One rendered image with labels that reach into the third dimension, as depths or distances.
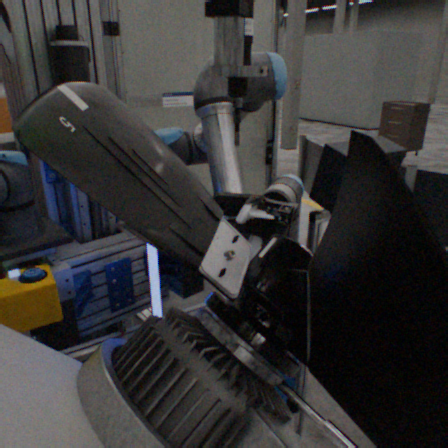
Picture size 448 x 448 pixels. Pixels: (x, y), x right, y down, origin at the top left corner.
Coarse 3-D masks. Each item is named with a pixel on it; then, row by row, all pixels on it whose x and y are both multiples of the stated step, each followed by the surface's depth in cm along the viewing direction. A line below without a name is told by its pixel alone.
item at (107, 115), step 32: (64, 96) 38; (96, 96) 44; (32, 128) 32; (96, 128) 39; (128, 128) 44; (64, 160) 33; (96, 160) 37; (128, 160) 40; (160, 160) 45; (96, 192) 35; (128, 192) 38; (160, 192) 42; (192, 192) 46; (128, 224) 37; (160, 224) 40; (192, 224) 43; (192, 256) 42
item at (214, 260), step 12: (228, 228) 49; (216, 240) 46; (228, 240) 48; (240, 240) 49; (216, 252) 46; (240, 252) 49; (252, 252) 50; (204, 264) 43; (216, 264) 45; (228, 264) 46; (240, 264) 48; (216, 276) 44; (228, 276) 45; (240, 276) 47; (228, 288) 45
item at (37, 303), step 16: (48, 272) 79; (0, 288) 73; (16, 288) 73; (32, 288) 74; (48, 288) 75; (0, 304) 71; (16, 304) 73; (32, 304) 74; (48, 304) 76; (0, 320) 72; (16, 320) 74; (32, 320) 75; (48, 320) 77
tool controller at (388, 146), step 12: (336, 144) 113; (348, 144) 115; (384, 144) 119; (396, 144) 121; (324, 156) 114; (336, 156) 110; (396, 156) 117; (324, 168) 115; (336, 168) 111; (396, 168) 121; (324, 180) 116; (336, 180) 112; (312, 192) 122; (324, 192) 117; (336, 192) 113; (324, 204) 118
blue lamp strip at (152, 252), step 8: (152, 248) 88; (152, 256) 89; (152, 264) 90; (152, 272) 90; (152, 280) 91; (152, 288) 92; (152, 296) 93; (152, 304) 94; (160, 304) 95; (160, 312) 95
